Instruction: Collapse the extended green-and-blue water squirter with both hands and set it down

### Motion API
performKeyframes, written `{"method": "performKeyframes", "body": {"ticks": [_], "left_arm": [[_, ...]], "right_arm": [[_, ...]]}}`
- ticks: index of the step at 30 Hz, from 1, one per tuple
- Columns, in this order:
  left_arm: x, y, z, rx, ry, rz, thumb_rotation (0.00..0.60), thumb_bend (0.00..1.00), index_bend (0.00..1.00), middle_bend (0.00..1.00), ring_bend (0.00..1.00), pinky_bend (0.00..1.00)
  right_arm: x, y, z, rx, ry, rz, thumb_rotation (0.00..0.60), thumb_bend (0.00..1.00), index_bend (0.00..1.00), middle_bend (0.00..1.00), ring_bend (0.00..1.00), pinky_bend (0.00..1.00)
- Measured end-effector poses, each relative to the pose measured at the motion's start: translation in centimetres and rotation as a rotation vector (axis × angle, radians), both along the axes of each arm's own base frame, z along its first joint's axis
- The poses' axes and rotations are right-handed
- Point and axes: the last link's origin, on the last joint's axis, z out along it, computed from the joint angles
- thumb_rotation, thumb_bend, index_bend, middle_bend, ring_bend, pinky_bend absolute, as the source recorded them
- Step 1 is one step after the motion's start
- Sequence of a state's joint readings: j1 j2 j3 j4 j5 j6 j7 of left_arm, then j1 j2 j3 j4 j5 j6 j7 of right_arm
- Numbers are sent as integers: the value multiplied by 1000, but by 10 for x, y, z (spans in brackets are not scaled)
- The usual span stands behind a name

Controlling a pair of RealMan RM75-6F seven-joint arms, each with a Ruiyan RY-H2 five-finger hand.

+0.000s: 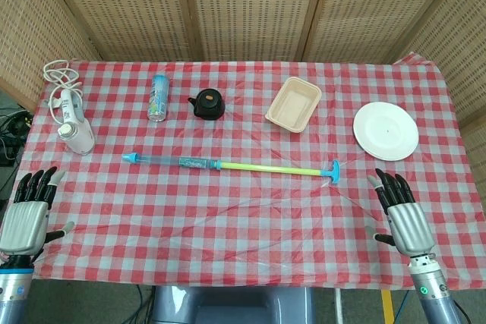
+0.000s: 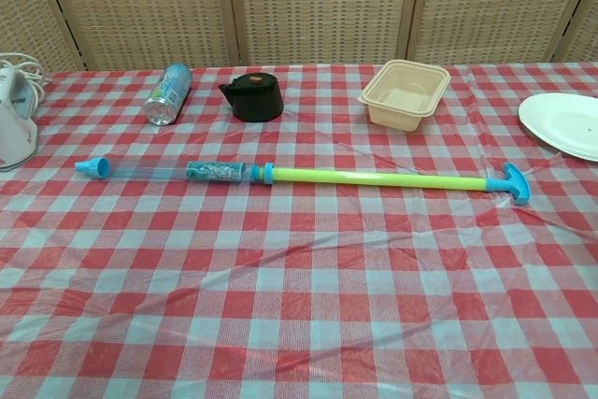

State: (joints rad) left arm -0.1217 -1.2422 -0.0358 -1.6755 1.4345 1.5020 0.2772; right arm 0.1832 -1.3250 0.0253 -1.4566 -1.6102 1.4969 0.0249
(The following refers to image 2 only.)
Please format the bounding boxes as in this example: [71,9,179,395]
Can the blue green toy water pump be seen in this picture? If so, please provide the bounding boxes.
[74,154,533,207]

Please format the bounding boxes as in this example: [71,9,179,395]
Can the black camping kettle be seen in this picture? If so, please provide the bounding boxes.
[217,72,284,122]

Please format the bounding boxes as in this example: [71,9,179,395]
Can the red white checkered tablecloth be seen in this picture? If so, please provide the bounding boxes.
[0,62,598,399]

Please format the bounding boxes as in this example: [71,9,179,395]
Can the beige plastic food container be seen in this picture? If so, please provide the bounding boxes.
[357,59,450,132]

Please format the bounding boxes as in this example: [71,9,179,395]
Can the silver blue drink can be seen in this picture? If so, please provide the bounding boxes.
[144,62,193,127]

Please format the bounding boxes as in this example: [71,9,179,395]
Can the woven wooden folding screen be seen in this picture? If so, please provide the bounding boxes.
[0,0,598,72]

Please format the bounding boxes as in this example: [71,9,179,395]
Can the white paper plate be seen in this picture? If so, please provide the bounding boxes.
[517,93,598,163]

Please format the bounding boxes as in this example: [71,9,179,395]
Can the white electric iron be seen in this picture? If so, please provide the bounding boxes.
[0,66,39,173]

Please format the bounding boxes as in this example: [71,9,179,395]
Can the white power cord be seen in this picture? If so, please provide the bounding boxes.
[0,52,49,106]

